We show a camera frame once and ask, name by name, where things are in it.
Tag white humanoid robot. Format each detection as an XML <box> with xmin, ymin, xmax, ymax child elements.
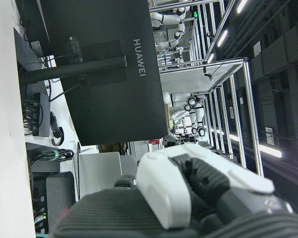
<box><xmin>162</xmin><ymin>90</ymin><xmax>207</xmax><ymax>137</ymax></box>
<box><xmin>150</xmin><ymin>6</ymin><xmax>190</xmax><ymax>64</ymax></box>

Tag black cables with green tie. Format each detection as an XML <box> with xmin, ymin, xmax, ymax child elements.
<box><xmin>29</xmin><ymin>148</ymin><xmax>75</xmax><ymax>166</ymax></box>

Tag coiled black cable bundle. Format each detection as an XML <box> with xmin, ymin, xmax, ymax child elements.
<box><xmin>50</xmin><ymin>111</ymin><xmax>65</xmax><ymax>146</ymax></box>

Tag black docking hub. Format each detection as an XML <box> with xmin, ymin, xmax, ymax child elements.
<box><xmin>22</xmin><ymin>92</ymin><xmax>52</xmax><ymax>137</ymax></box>

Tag aluminium frame cell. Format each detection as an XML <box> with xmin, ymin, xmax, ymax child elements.
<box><xmin>158</xmin><ymin>57</ymin><xmax>264</xmax><ymax>177</ymax></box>

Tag silver computer case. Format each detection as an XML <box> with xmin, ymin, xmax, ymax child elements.
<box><xmin>78</xmin><ymin>151</ymin><xmax>122</xmax><ymax>200</ymax></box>

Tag dark grey monitor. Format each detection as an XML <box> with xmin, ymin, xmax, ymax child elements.
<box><xmin>14</xmin><ymin>0</ymin><xmax>51</xmax><ymax>52</ymax></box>

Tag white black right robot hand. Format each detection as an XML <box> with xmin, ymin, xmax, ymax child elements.
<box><xmin>52</xmin><ymin>143</ymin><xmax>298</xmax><ymax>238</ymax></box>

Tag black oblong webcam device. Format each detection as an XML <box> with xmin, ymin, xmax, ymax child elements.
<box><xmin>65</xmin><ymin>36</ymin><xmax>84</xmax><ymax>65</ymax></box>

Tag black Huawei monitor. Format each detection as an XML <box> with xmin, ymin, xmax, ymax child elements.
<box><xmin>38</xmin><ymin>0</ymin><xmax>170</xmax><ymax>147</ymax></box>

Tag black network switch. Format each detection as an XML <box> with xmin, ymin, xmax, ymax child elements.
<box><xmin>31</xmin><ymin>173</ymin><xmax>49</xmax><ymax>234</ymax></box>

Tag dark grey computer box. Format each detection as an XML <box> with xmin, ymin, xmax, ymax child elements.
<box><xmin>45</xmin><ymin>172</ymin><xmax>76</xmax><ymax>225</ymax></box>

